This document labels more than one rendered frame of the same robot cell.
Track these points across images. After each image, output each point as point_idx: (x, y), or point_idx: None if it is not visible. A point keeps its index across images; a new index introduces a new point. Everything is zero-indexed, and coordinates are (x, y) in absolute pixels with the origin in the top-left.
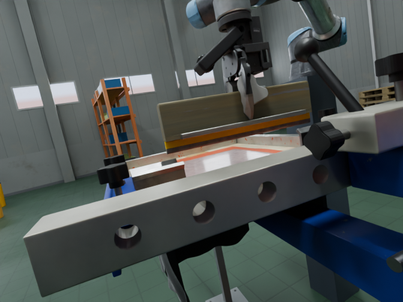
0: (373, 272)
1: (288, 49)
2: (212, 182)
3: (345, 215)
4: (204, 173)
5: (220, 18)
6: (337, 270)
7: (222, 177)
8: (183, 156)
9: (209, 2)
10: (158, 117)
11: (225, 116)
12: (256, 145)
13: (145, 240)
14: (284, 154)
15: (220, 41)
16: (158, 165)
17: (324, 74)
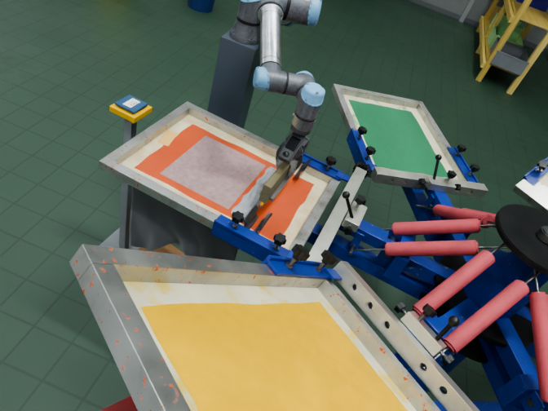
0: (333, 248)
1: (241, 5)
2: (329, 246)
3: (321, 226)
4: (319, 240)
5: (298, 130)
6: None
7: (328, 243)
8: (153, 139)
9: (280, 89)
10: (262, 190)
11: (282, 179)
12: (225, 134)
13: None
14: (331, 226)
15: (298, 147)
16: (252, 212)
17: (348, 205)
